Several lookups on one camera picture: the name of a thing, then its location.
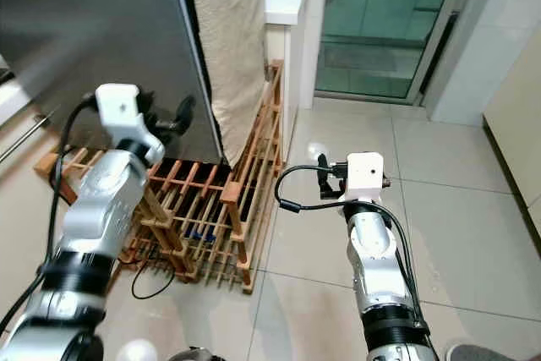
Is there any wooden wine rack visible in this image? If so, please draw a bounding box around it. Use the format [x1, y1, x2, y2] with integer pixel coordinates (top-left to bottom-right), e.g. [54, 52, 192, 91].
[34, 58, 286, 296]

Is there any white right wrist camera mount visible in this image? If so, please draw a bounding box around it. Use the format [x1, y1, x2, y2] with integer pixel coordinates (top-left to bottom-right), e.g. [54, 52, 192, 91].
[341, 151, 388, 204]

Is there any dark robot left foot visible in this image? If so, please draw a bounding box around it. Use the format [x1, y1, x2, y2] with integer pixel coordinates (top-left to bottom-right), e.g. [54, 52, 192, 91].
[167, 345, 226, 361]

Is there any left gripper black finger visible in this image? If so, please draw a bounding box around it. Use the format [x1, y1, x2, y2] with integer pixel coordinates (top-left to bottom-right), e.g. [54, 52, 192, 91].
[172, 95, 197, 134]

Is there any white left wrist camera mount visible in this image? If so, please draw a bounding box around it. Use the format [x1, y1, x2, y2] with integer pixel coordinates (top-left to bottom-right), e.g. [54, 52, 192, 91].
[95, 83, 167, 163]

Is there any stainless steel fridge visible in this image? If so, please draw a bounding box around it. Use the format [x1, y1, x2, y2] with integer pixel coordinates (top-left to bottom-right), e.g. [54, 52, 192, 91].
[0, 0, 225, 167]

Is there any beige patterned cloth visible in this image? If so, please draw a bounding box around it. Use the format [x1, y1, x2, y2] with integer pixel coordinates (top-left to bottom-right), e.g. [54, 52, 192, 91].
[183, 0, 269, 167]

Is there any cream low cabinet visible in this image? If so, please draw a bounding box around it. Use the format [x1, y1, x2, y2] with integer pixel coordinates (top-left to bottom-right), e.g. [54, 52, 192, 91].
[480, 46, 541, 248]

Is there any metal drawer handle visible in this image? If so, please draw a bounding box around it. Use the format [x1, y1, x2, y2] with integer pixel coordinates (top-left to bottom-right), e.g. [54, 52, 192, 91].
[0, 112, 53, 164]

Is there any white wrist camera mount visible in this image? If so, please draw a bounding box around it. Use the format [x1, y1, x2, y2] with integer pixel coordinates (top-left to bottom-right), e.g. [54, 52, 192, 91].
[95, 83, 167, 163]
[341, 151, 388, 204]

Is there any green glass sliding door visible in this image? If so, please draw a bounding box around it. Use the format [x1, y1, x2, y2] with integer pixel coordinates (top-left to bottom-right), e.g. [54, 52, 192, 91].
[313, 0, 489, 107]

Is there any black floor cable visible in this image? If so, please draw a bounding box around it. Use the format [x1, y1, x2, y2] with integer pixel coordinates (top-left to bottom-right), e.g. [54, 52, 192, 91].
[130, 247, 180, 302]

